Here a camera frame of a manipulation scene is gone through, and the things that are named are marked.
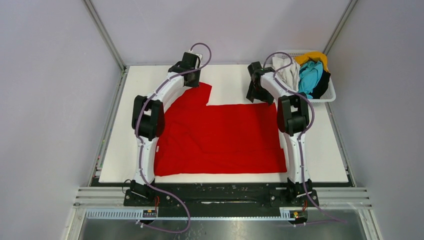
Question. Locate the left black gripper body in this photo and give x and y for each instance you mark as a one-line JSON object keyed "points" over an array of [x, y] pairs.
{"points": [[195, 79]]}

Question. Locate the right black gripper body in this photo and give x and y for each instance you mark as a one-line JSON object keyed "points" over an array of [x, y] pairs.
{"points": [[259, 93]]}

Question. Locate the red t-shirt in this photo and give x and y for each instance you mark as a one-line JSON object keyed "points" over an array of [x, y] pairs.
{"points": [[199, 138]]}

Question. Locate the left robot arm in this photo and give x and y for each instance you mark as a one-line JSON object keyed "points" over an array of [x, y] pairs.
{"points": [[148, 121]]}

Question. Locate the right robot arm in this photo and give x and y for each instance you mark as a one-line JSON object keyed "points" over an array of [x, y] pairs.
{"points": [[293, 121]]}

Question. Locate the white t-shirt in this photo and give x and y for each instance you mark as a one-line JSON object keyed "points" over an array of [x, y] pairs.
{"points": [[290, 74]]}

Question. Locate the teal t-shirt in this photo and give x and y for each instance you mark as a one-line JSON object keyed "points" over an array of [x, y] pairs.
{"points": [[310, 74]]}

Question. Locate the black t-shirt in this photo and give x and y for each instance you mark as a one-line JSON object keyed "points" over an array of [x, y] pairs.
{"points": [[322, 85]]}

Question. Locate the yellow t-shirt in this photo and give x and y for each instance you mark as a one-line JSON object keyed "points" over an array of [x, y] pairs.
{"points": [[314, 56]]}

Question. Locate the white plastic laundry basket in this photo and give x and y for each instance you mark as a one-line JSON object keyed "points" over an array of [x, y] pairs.
{"points": [[329, 95]]}

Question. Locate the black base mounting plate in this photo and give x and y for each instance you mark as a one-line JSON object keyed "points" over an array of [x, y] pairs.
{"points": [[184, 193]]}

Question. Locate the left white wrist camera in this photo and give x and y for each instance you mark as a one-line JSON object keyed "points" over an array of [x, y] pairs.
{"points": [[199, 56]]}

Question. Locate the aluminium frame rail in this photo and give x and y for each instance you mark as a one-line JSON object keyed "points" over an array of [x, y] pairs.
{"points": [[110, 203]]}

